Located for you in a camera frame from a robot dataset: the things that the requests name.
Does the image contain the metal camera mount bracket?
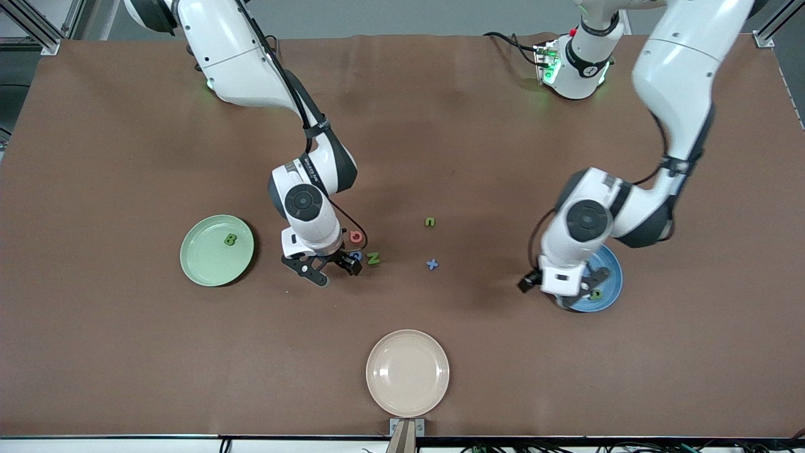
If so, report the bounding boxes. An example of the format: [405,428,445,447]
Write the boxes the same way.
[387,418,426,453]

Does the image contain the blue plate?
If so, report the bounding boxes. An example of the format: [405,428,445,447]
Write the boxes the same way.
[545,242,624,313]

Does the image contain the black floor cable bundle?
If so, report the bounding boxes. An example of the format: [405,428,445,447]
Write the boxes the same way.
[459,440,805,453]

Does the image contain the light green plate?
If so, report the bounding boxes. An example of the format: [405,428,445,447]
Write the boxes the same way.
[179,215,255,288]

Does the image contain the aluminium frame post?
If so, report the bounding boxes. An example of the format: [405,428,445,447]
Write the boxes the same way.
[0,0,86,56]
[753,0,805,48]

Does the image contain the brown table cover mat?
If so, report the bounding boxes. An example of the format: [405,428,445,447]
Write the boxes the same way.
[0,31,805,439]

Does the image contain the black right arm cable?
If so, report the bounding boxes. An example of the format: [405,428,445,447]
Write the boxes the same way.
[236,0,369,252]

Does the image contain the beige plate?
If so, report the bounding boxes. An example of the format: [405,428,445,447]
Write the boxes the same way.
[365,329,451,418]

